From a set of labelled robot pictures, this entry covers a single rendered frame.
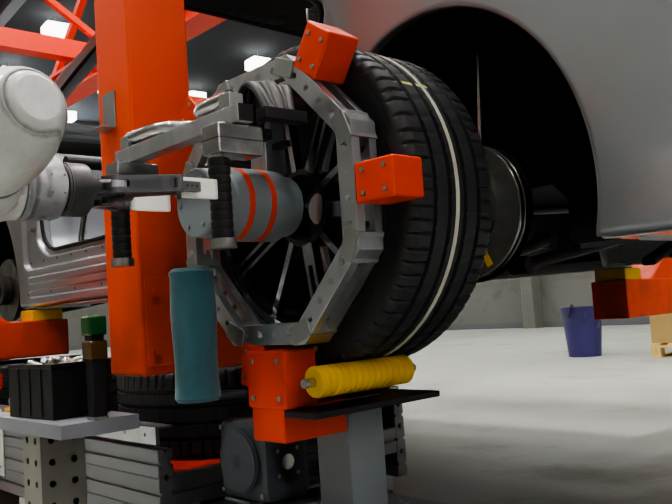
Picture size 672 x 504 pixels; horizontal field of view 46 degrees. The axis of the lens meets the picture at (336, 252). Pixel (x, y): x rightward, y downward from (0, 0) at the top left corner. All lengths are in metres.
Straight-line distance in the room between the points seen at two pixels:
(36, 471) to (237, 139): 0.94
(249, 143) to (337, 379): 0.46
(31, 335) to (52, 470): 1.94
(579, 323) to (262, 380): 6.78
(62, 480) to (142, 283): 0.46
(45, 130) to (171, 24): 1.12
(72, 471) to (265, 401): 0.55
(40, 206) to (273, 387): 0.61
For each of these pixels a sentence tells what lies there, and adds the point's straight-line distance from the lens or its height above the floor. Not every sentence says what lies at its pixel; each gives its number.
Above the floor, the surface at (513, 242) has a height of 0.76.
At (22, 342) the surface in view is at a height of 0.59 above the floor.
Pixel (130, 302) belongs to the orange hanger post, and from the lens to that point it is 1.84.
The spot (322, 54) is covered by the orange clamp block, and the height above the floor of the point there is 1.09.
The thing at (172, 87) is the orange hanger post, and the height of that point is 1.19.
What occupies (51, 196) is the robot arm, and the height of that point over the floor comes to 0.81.
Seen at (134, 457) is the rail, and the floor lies 0.31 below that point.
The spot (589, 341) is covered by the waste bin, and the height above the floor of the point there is 0.15.
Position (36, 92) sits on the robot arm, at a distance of 0.91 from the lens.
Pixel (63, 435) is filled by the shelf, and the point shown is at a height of 0.43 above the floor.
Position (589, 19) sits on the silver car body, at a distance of 1.65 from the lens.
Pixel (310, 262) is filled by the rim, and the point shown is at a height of 0.74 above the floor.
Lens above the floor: 0.64
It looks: 4 degrees up
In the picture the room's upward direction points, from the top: 4 degrees counter-clockwise
